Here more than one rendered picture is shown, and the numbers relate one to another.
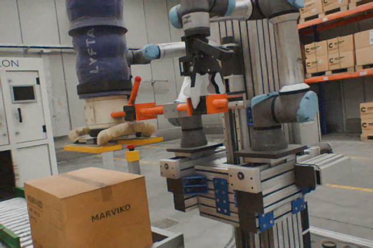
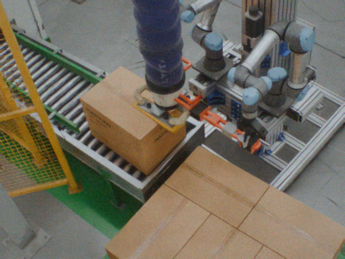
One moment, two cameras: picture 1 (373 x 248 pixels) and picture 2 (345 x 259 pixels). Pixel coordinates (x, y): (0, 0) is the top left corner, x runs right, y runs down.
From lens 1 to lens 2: 2.06 m
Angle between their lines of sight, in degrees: 47
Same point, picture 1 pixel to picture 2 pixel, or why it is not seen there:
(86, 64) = (158, 77)
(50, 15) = not seen: outside the picture
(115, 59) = (178, 69)
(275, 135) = (279, 98)
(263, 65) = not seen: hidden behind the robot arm
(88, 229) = (153, 147)
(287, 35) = (299, 61)
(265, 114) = (275, 89)
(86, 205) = (151, 136)
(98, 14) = (169, 50)
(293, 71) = (298, 78)
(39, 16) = not seen: outside the picture
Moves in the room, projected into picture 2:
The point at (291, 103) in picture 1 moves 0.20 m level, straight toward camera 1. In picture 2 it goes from (292, 93) to (291, 118)
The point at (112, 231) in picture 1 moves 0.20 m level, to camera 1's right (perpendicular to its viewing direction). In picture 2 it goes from (164, 141) to (194, 136)
